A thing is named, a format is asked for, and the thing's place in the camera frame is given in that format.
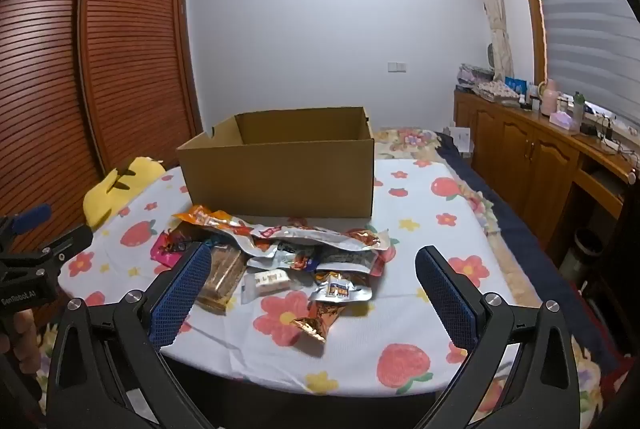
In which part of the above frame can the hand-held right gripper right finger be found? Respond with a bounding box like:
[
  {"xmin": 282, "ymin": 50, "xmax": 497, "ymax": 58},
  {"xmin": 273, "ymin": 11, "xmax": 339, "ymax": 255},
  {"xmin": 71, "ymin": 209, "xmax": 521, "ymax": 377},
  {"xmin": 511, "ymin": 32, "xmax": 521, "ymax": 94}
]
[{"xmin": 414, "ymin": 245, "xmax": 581, "ymax": 429}]

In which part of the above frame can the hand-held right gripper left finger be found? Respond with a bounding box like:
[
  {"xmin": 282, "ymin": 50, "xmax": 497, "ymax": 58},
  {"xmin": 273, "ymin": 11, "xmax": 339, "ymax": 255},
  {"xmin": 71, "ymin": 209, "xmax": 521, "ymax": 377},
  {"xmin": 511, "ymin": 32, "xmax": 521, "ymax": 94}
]
[{"xmin": 46, "ymin": 241, "xmax": 213, "ymax": 429}]

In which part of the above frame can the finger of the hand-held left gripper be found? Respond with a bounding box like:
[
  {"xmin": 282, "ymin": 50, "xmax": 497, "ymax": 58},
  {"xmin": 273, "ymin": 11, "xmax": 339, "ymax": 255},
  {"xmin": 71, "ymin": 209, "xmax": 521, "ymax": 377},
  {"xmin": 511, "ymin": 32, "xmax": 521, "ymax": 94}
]
[
  {"xmin": 0, "ymin": 203, "xmax": 53, "ymax": 255},
  {"xmin": 20, "ymin": 225, "xmax": 95, "ymax": 272}
]

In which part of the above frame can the silver orange snack packet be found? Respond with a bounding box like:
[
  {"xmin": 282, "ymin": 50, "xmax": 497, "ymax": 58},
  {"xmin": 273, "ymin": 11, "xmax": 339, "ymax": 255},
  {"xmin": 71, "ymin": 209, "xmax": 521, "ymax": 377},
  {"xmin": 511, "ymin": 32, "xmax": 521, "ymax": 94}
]
[{"xmin": 309, "ymin": 271, "xmax": 374, "ymax": 306}]

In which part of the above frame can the brown cardboard box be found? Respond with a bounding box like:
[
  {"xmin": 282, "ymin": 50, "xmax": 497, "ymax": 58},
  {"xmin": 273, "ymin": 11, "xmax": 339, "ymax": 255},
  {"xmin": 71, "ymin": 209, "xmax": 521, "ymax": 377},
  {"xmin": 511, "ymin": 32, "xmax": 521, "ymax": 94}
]
[{"xmin": 176, "ymin": 106, "xmax": 376, "ymax": 220}]

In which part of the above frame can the person's left hand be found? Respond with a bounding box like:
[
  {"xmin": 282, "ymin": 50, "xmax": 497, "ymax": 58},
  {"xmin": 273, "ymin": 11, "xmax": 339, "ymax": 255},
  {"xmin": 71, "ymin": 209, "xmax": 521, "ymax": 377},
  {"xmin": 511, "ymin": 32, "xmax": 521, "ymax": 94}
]
[{"xmin": 11, "ymin": 308, "xmax": 41, "ymax": 376}]

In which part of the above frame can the pink snack packet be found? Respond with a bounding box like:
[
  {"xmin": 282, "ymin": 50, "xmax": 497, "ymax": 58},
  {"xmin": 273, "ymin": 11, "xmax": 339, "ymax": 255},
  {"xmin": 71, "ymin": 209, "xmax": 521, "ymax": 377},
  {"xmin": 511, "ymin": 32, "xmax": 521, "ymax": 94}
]
[{"xmin": 149, "ymin": 231, "xmax": 190, "ymax": 267}]

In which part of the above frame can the brown cracker packet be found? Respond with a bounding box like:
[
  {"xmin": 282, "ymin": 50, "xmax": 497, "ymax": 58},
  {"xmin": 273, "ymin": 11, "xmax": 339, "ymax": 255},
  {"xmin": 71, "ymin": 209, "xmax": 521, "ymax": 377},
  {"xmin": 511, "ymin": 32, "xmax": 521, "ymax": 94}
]
[{"xmin": 194, "ymin": 246, "xmax": 248, "ymax": 315}]

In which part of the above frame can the strawberry printed blanket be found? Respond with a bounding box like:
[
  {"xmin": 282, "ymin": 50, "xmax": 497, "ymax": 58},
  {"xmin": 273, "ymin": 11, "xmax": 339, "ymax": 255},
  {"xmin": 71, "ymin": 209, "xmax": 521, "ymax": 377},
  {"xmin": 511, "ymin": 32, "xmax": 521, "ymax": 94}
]
[{"xmin": 50, "ymin": 156, "xmax": 532, "ymax": 397}]

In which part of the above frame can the long orange snack packet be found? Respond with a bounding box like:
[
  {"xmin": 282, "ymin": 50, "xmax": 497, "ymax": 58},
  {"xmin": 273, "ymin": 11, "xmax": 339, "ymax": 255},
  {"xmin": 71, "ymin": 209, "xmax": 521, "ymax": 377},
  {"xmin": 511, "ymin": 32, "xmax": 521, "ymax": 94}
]
[{"xmin": 171, "ymin": 204, "xmax": 392, "ymax": 256}]

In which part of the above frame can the white wrapped nougat candy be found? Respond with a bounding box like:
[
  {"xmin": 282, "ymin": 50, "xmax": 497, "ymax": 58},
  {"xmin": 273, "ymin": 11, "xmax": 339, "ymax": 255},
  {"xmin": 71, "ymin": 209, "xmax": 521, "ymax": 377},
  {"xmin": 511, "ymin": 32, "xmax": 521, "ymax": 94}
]
[{"xmin": 239, "ymin": 269, "xmax": 292, "ymax": 306}]

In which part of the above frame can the dark blue bed cover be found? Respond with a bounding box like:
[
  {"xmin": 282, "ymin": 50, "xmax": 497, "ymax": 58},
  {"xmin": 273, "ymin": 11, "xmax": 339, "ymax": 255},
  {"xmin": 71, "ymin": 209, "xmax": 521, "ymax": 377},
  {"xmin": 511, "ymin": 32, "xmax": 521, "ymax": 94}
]
[{"xmin": 434, "ymin": 130, "xmax": 623, "ymax": 377}]

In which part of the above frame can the brown clear snack packet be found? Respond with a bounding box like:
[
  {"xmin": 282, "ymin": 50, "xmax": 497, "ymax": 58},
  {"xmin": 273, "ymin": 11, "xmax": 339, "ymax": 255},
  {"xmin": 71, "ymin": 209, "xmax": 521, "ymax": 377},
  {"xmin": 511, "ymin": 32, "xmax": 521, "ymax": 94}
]
[{"xmin": 314, "ymin": 248, "xmax": 387, "ymax": 279}]

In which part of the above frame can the white blue snack packet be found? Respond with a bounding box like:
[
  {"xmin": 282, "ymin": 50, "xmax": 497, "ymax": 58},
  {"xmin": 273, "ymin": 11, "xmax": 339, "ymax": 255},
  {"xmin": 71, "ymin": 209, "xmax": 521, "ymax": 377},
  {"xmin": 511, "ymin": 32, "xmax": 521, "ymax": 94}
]
[{"xmin": 246, "ymin": 241, "xmax": 322, "ymax": 271}]

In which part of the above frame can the gold orange foil packet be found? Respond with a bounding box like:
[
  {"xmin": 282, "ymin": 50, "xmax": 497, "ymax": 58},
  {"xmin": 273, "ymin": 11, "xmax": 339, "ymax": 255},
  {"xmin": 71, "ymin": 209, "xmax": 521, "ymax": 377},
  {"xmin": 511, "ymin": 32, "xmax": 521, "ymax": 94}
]
[{"xmin": 289, "ymin": 300, "xmax": 347, "ymax": 343}]

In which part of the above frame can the dark waste bin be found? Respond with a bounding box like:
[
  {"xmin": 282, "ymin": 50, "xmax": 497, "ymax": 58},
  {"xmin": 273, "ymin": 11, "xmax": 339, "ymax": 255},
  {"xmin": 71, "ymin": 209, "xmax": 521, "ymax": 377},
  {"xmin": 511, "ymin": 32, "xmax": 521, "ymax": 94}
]
[{"xmin": 556, "ymin": 228, "xmax": 607, "ymax": 281}]

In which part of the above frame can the wooden cabinet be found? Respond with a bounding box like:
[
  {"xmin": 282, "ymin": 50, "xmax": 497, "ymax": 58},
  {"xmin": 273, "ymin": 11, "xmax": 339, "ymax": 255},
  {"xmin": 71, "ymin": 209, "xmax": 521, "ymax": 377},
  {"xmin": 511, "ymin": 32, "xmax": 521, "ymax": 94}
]
[{"xmin": 452, "ymin": 86, "xmax": 640, "ymax": 271}]

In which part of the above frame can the white paper bag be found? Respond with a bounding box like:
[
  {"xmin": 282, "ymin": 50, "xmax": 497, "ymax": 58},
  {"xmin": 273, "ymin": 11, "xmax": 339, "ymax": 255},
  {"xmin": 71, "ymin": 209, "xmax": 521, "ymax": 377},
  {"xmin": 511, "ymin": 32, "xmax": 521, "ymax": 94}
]
[{"xmin": 444, "ymin": 124, "xmax": 474, "ymax": 158}]

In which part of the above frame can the floral bed sheet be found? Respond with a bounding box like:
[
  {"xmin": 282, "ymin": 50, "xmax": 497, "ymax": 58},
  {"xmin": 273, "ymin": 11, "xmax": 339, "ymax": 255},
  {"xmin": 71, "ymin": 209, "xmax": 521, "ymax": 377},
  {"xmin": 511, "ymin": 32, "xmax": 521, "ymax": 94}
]
[{"xmin": 374, "ymin": 125, "xmax": 498, "ymax": 237}]

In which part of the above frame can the brown slatted wardrobe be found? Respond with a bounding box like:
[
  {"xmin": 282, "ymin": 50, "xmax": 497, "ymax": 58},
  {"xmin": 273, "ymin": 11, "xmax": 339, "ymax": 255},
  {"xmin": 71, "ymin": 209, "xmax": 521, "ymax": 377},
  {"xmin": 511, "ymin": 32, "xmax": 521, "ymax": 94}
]
[{"xmin": 0, "ymin": 0, "xmax": 204, "ymax": 256}]

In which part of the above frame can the patterned packet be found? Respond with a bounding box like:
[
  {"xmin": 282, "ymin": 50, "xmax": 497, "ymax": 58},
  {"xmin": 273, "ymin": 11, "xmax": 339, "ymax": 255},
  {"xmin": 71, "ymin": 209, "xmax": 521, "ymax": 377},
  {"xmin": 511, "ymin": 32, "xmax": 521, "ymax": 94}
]
[{"xmin": 474, "ymin": 81, "xmax": 522, "ymax": 103}]

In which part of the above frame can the purple packet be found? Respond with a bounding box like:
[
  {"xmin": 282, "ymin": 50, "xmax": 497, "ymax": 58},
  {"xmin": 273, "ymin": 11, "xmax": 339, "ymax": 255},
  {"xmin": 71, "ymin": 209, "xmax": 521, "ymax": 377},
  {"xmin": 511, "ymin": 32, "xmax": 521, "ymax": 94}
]
[{"xmin": 456, "ymin": 64, "xmax": 494, "ymax": 88}]

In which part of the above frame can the pink kettle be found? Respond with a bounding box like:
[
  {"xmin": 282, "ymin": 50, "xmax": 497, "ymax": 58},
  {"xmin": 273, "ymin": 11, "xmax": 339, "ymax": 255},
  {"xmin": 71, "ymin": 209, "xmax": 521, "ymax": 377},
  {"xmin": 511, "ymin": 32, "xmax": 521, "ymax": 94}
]
[{"xmin": 537, "ymin": 78, "xmax": 560, "ymax": 118}]

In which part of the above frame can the white power strip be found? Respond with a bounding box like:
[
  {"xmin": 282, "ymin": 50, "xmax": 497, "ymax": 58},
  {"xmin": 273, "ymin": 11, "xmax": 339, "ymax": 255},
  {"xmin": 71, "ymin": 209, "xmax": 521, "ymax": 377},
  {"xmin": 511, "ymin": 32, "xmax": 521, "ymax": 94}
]
[{"xmin": 596, "ymin": 133, "xmax": 622, "ymax": 156}]

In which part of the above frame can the green bottle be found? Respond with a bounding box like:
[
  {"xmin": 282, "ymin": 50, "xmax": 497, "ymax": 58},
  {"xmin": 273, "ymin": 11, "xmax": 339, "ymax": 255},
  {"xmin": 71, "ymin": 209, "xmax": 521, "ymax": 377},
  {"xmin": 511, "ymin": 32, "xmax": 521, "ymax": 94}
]
[{"xmin": 572, "ymin": 91, "xmax": 586, "ymax": 133}]

